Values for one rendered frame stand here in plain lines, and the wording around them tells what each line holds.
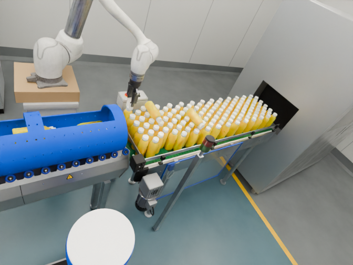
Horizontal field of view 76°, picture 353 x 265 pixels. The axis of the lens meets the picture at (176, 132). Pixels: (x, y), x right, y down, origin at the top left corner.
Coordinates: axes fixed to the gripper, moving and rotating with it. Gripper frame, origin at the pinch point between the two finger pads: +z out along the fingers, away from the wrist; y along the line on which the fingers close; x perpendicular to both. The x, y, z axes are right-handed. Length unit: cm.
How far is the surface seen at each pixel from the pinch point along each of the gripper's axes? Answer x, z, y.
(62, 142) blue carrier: -49, -5, 28
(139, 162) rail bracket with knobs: -8.6, 12.1, 39.7
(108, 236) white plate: -41, 9, 75
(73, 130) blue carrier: -43, -9, 25
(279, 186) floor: 217, 112, 74
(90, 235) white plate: -47, 9, 71
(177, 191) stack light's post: 25, 44, 53
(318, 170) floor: 327, 112, 80
